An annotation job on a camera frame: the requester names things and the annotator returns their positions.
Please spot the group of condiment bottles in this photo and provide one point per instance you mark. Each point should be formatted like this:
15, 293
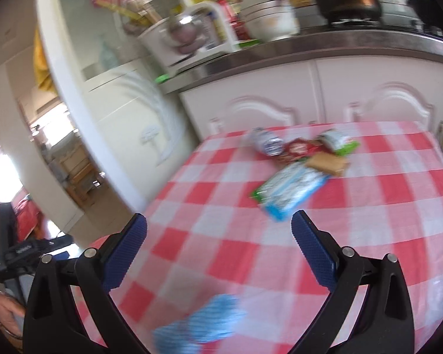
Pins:
229, 11

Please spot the shiny steel bowl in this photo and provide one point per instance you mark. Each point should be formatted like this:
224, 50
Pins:
184, 25

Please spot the white plastic dish rack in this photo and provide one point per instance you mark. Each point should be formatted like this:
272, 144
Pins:
210, 49

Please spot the yellow cloth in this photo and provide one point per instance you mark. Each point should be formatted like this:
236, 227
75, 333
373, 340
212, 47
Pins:
40, 66

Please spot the cream cabinet door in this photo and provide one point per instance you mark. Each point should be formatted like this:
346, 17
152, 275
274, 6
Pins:
384, 77
262, 88

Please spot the blue white woven cloth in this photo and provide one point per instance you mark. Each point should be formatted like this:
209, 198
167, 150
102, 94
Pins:
206, 317

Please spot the grey stone countertop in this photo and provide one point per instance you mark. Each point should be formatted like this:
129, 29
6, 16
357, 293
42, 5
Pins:
317, 44

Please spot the green silver snack wrapper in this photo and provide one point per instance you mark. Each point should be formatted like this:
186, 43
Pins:
339, 141

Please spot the green clip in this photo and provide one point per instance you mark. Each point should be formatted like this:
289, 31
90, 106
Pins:
162, 78

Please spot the gas stove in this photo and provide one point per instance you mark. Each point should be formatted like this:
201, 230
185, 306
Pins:
398, 18

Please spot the green blue white packet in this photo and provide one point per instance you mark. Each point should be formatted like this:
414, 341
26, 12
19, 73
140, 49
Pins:
291, 188

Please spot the tall white cabinet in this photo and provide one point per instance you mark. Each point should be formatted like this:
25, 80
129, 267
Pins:
133, 99

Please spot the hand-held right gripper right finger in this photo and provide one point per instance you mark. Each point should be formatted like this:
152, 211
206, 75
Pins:
313, 252

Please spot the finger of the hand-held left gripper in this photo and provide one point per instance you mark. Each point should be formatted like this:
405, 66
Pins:
61, 255

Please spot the person's left hand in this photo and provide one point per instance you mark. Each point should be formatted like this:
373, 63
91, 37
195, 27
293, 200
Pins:
5, 311

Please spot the red object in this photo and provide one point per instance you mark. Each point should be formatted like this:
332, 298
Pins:
26, 217

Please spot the red wrapper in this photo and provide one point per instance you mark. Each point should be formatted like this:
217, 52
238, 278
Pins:
297, 149

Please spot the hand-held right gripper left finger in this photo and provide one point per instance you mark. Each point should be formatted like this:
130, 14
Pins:
125, 252

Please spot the wooden chair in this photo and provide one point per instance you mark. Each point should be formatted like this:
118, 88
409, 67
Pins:
77, 169

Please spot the tan brown wrapper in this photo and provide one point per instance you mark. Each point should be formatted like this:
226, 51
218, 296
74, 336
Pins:
326, 162

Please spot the red white checked tablecloth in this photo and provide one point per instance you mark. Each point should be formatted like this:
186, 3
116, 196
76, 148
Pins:
354, 228

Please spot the white mushroom shaped hook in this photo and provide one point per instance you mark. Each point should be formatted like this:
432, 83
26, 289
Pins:
150, 132

